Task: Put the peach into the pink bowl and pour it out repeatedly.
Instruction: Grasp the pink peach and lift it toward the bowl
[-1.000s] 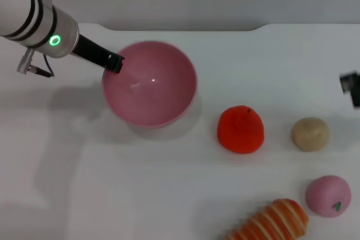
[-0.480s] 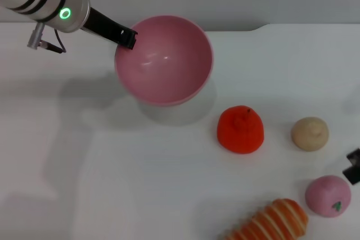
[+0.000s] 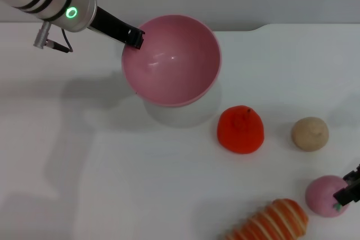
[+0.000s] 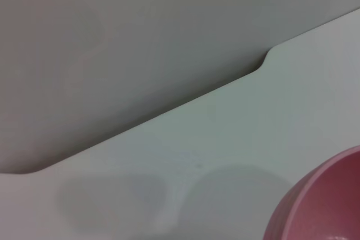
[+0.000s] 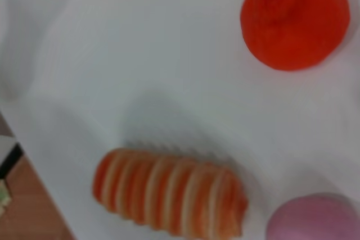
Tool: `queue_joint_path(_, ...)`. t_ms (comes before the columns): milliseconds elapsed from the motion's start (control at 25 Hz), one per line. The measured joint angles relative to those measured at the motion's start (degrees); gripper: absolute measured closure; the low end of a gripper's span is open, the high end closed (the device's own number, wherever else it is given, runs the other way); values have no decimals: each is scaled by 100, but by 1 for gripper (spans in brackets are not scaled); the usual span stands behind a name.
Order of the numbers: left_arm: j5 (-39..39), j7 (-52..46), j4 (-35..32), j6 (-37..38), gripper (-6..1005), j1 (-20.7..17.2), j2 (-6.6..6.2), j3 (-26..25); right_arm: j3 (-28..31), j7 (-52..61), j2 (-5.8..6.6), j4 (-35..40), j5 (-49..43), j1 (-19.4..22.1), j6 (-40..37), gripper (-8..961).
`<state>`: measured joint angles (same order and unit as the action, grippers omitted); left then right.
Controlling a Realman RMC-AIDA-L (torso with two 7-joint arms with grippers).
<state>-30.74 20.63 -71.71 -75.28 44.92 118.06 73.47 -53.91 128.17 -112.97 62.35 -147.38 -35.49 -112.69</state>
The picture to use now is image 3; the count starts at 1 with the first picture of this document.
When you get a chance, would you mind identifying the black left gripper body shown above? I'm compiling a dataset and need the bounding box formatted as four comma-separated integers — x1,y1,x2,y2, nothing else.
87,6,133,45

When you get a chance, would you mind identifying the pink toy peach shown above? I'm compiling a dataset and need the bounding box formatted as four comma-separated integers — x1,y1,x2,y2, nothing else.
305,175,351,219

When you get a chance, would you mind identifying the pink plastic bowl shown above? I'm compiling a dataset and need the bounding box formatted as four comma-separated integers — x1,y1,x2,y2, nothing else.
121,13,223,108

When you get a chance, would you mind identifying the beige toy bun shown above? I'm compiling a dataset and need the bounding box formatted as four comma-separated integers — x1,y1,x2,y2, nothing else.
291,116,330,152

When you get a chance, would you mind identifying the orange striped toy bread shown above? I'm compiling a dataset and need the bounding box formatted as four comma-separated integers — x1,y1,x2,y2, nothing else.
224,198,309,240

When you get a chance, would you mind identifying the red orange toy fruit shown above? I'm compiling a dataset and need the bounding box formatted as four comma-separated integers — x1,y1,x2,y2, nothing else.
216,105,266,155

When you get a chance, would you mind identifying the left gripper cable with plug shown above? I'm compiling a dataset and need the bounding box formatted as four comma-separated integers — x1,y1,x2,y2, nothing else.
33,21,74,54

